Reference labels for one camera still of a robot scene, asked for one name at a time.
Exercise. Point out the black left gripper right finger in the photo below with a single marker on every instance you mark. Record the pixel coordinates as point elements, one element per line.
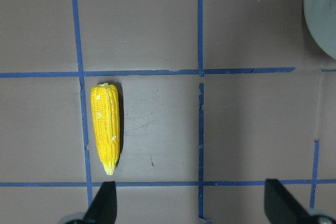
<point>280,205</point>

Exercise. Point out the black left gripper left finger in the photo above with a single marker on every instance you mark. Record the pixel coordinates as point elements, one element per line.
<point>103,208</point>

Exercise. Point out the pale green steel pot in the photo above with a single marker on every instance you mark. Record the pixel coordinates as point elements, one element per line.
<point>320,20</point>

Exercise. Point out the yellow corn cob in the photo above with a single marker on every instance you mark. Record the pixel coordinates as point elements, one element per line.
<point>104,100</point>

